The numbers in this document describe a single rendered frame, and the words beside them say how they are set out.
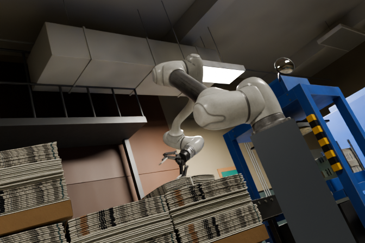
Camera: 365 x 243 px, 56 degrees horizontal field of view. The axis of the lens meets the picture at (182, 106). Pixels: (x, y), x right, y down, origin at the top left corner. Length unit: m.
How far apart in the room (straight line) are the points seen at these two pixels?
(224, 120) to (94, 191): 3.90
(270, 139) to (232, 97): 0.24
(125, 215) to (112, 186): 4.31
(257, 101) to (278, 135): 0.18
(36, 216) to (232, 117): 0.85
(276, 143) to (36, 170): 0.93
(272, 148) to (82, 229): 0.83
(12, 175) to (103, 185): 4.27
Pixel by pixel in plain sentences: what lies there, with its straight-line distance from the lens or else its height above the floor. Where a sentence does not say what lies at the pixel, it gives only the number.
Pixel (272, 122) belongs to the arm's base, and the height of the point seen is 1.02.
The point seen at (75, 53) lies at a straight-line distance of 4.44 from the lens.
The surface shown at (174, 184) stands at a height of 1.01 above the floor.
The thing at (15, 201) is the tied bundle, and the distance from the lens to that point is 1.04.
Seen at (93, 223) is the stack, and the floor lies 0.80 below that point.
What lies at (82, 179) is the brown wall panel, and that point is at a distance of 5.20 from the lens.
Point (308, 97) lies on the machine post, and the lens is 2.88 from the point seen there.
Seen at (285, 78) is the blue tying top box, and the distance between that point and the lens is 3.18.
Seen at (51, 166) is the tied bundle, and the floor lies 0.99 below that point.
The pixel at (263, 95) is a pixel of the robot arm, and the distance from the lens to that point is 1.58.
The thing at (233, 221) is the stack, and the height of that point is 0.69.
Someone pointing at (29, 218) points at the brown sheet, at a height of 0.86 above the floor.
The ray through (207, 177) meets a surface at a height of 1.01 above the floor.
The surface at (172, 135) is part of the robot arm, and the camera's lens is 2.37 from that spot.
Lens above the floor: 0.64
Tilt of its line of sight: 22 degrees up
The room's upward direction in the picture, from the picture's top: 20 degrees counter-clockwise
